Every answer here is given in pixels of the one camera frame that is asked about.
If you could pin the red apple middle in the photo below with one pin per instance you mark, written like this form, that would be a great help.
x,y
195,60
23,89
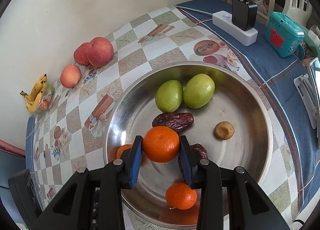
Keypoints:
x,y
80,54

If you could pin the dried red date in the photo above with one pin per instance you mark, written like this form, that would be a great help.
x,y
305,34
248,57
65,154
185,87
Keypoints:
x,y
198,150
175,121

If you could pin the yellow banana bunch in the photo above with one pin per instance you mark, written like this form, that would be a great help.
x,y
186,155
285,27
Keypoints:
x,y
33,99

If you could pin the pale pink apple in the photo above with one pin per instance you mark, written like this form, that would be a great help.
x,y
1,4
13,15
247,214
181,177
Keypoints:
x,y
70,76

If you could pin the mandarin orange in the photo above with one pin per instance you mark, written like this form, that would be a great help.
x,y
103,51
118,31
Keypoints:
x,y
181,196
161,144

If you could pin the white phone stand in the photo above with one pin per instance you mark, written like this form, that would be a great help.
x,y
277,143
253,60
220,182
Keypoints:
x,y
305,90

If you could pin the smartphone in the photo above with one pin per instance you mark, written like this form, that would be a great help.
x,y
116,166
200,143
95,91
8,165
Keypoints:
x,y
314,78

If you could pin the black charger plug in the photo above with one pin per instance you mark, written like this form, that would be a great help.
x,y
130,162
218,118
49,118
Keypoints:
x,y
244,14

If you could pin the checkered patterned tablecloth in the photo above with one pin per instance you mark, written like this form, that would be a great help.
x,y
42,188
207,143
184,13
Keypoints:
x,y
72,134

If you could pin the mint green toy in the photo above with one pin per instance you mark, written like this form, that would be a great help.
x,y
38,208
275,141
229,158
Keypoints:
x,y
311,37

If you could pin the small mandarin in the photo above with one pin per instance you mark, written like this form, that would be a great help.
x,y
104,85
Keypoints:
x,y
121,149

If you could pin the brown longan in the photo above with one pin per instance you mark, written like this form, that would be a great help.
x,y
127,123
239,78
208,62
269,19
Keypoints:
x,y
224,130

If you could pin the teal toy box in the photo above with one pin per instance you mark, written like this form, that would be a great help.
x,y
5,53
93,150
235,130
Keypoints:
x,y
283,34

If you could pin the green jujube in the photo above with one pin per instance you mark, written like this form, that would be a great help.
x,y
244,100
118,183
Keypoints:
x,y
198,91
169,96

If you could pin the white power strip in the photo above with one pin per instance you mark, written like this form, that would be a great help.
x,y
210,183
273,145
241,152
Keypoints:
x,y
223,20

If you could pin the large steel basin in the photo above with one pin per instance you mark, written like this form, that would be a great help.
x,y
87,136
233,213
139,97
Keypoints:
x,y
234,100

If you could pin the red apple right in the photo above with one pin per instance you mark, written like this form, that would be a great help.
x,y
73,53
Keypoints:
x,y
100,51

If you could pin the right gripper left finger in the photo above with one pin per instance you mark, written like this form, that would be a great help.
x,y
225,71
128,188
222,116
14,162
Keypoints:
x,y
72,207

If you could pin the clear fruit bag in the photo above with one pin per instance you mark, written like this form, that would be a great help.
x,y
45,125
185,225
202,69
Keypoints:
x,y
46,99

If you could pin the red apple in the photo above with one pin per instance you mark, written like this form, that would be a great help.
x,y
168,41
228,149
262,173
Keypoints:
x,y
80,54
100,51

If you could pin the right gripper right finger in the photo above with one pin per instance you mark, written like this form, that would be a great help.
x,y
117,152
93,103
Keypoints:
x,y
248,205

